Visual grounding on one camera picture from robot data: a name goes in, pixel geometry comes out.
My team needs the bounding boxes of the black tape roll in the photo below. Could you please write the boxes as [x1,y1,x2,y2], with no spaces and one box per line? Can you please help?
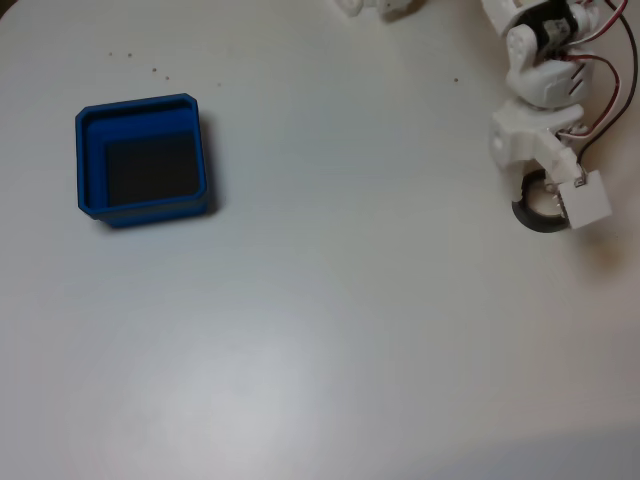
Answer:
[511,169,576,234]

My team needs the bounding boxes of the blue square box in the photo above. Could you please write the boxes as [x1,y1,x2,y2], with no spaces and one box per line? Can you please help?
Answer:
[74,93,211,230]

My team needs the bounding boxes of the white camera box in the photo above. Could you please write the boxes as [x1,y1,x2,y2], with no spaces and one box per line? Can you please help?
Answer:
[555,168,614,231]

